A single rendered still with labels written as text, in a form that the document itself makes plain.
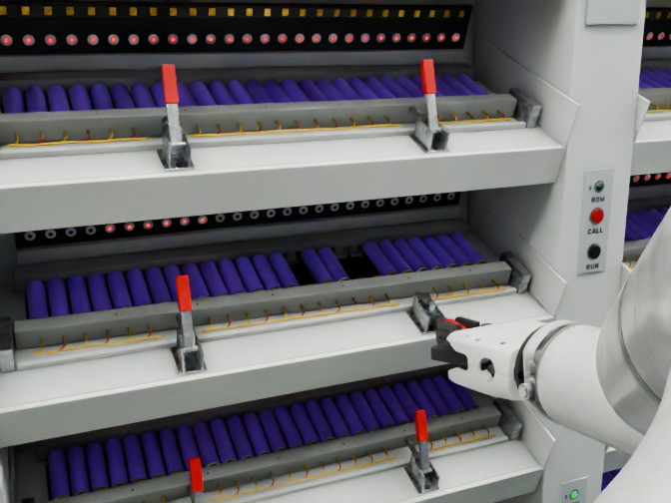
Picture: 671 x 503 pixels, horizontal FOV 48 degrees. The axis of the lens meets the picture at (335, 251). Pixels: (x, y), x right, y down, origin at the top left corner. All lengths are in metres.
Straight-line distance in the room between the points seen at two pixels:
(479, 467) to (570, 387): 0.40
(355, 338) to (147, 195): 0.27
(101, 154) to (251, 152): 0.14
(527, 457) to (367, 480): 0.21
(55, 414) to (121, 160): 0.24
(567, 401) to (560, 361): 0.03
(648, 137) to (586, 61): 0.14
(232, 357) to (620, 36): 0.54
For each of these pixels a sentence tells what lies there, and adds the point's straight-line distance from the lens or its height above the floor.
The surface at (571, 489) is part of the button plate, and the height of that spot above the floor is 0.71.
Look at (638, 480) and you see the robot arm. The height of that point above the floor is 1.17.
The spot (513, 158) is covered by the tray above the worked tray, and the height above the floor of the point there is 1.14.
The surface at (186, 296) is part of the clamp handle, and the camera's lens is 0.75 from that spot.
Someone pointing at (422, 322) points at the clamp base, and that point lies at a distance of 0.84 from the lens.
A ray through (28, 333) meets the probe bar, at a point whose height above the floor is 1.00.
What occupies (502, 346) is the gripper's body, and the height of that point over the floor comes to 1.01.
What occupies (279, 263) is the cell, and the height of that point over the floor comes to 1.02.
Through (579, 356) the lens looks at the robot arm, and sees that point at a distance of 0.59.
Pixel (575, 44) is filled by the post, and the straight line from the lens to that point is 0.87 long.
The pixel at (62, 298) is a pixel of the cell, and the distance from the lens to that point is 0.82.
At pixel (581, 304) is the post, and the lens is 0.94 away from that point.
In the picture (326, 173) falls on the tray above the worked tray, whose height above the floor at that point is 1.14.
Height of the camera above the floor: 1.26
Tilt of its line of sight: 15 degrees down
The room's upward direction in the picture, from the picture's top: 1 degrees counter-clockwise
